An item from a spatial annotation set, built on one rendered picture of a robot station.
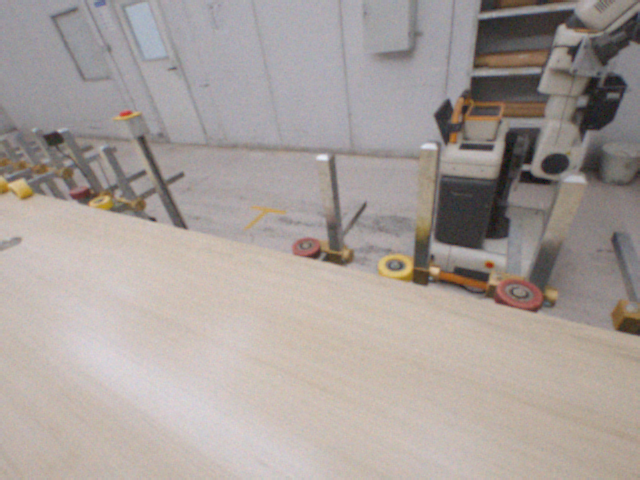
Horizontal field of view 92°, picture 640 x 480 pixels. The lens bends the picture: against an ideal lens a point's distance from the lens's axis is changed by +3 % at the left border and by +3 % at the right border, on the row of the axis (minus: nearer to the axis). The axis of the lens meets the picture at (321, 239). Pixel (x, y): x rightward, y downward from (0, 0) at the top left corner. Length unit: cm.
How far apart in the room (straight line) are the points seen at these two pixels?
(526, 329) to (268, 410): 47
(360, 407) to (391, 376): 7
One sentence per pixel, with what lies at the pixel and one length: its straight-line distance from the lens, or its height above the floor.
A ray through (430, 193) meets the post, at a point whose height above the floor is 106.
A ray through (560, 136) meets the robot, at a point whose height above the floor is 85.
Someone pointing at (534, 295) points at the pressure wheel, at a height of 91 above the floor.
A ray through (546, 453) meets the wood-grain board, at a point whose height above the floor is 90.
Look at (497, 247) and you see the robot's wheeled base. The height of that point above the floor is 28.
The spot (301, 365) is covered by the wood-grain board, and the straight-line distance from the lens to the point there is 61.
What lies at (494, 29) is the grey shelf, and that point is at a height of 112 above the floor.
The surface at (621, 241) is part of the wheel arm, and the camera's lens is 113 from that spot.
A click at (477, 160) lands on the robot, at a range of 158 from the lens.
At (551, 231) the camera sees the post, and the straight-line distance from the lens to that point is 76.
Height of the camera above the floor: 141
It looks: 36 degrees down
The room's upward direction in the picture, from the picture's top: 10 degrees counter-clockwise
